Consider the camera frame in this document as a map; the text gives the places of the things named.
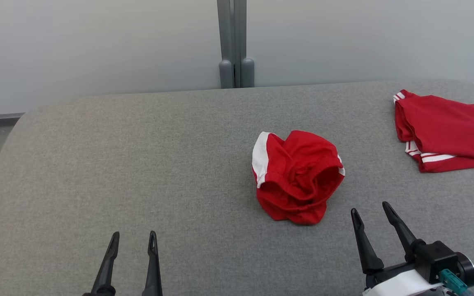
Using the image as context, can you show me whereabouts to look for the grey vertical wall post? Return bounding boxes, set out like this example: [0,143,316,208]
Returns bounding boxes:
[234,0,255,88]
[217,0,235,89]

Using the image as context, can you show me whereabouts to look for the red shorts with white panels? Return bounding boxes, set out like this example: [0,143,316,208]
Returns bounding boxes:
[252,130,346,225]

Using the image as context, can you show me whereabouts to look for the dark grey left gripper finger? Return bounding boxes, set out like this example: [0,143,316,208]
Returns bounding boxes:
[83,231,120,296]
[141,231,164,296]

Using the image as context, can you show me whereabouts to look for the red jersey with white sleeves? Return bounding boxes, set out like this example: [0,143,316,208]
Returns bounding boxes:
[393,89,474,173]

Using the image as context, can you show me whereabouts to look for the right black cable teal plug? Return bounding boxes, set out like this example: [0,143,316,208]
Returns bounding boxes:
[439,269,474,296]

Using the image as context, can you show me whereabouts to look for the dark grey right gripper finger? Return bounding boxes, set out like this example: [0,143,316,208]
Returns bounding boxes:
[351,208,385,275]
[383,201,418,262]

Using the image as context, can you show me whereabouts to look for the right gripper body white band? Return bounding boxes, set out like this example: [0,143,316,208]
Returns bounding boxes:
[362,252,474,296]

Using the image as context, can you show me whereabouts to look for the grey fabric sofa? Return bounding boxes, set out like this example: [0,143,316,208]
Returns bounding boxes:
[0,79,474,296]

